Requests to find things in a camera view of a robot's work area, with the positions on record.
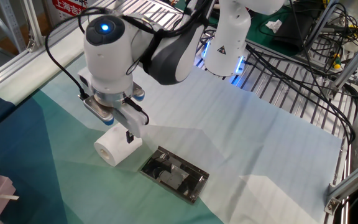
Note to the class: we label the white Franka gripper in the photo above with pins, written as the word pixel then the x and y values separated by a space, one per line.
pixel 132 119

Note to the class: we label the white toilet paper roll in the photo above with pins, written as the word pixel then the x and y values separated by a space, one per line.
pixel 113 147

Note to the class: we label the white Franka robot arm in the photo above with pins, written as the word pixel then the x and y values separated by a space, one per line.
pixel 110 62

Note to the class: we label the chrome toilet paper holder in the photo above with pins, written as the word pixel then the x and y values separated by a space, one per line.
pixel 172 174

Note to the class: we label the green and white tablecloth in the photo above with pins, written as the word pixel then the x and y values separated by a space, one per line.
pixel 228 124

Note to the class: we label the red and white sign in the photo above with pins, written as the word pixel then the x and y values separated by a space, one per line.
pixel 70 7

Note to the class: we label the green cutting mat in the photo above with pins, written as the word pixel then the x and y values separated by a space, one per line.
pixel 259 37

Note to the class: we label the crumpled white tissue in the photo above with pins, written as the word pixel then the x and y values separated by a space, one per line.
pixel 273 25

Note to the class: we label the black bag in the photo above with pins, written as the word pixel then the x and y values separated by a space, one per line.
pixel 294 31

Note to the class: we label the yellow green screwdriver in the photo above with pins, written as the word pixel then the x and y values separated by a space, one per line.
pixel 337 63

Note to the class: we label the silver wrist camera blue caps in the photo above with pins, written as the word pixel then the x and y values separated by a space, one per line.
pixel 96 109

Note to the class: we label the aluminium table edge rail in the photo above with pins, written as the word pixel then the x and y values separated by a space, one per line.
pixel 11 70

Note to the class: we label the aluminium frame post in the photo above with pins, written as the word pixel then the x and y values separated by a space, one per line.
pixel 353 59
pixel 353 182

